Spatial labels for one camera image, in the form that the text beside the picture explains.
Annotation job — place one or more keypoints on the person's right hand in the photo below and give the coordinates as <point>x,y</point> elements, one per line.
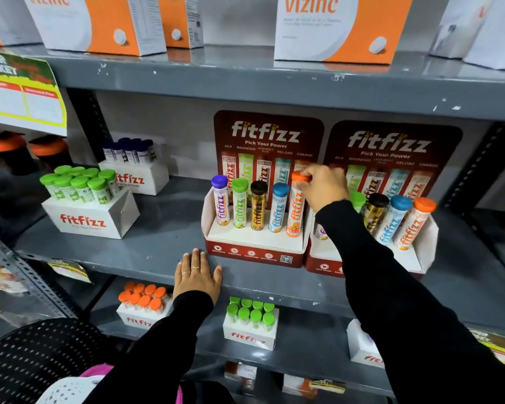
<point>326,187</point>

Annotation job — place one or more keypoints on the person's left hand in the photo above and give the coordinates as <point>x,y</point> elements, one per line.
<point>195,281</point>

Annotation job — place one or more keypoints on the person's left middle finger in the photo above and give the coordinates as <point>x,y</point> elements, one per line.
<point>196,259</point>

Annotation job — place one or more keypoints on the person's left little finger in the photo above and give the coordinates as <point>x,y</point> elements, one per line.
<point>177,273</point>

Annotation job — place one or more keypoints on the person's right fingers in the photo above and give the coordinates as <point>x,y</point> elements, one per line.
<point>313,178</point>

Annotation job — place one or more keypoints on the person's left thumb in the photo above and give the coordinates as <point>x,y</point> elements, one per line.
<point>217,277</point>

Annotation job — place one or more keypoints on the orange cap tablet tube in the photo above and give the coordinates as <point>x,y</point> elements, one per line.
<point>412,225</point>
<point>295,214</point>

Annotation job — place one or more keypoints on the person's right forearm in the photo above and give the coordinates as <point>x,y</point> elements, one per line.
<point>404,315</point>

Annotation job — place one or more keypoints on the person's left forearm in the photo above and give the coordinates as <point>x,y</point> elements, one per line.
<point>164,344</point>

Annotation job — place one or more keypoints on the cluster of orange capped tubes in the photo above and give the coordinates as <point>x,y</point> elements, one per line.
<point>145,296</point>

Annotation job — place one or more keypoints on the blue cap tablet tube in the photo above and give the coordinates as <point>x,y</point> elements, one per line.
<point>391,222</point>
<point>278,212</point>

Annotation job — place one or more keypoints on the cluster of green capped tubes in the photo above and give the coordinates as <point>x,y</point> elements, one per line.
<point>78,183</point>
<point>250,313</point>

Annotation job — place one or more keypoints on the green cap tablet tube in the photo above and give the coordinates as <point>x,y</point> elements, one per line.
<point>357,199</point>
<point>240,208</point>

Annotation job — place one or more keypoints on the maroon white display box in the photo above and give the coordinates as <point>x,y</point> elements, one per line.
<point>404,147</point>
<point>256,243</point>

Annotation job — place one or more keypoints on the purple cap tablet tube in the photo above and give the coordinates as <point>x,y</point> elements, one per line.
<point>221,206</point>
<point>320,233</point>

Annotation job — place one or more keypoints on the white cardboard tube box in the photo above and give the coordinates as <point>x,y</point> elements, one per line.
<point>248,336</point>
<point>141,319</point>
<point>92,220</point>
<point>136,178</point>
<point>362,349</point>

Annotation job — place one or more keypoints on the black cap gold tablet tube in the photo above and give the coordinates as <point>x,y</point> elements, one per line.
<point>374,212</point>
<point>258,210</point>

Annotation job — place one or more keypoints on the small white orange carton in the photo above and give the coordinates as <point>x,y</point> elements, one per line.
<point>311,387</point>
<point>240,374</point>

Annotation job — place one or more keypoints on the small shelf price label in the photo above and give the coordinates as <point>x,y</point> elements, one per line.
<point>498,344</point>
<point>69,270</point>

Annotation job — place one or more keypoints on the grey metal shelving rack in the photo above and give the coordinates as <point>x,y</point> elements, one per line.
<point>252,84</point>

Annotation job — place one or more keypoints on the pink cloth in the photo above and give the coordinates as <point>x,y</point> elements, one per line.
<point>96,369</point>

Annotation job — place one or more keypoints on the cluster of navy capped tubes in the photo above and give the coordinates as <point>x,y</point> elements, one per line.
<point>128,151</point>

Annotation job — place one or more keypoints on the orange white tablet carton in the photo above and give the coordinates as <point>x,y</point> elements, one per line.
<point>4,29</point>
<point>101,20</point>
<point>181,20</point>
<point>341,29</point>

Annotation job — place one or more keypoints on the white perforated cap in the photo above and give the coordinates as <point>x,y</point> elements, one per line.
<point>69,391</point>

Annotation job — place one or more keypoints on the black dotted garment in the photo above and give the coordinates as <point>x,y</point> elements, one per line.
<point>38,353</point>

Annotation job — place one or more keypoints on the clear snack packet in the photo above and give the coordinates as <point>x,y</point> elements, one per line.
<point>4,275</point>

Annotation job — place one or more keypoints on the black bottle orange band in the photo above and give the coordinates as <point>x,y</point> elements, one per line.
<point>8,151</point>
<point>50,151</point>

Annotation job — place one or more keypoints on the yellow green price sign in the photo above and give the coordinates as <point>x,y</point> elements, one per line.
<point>23,96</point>

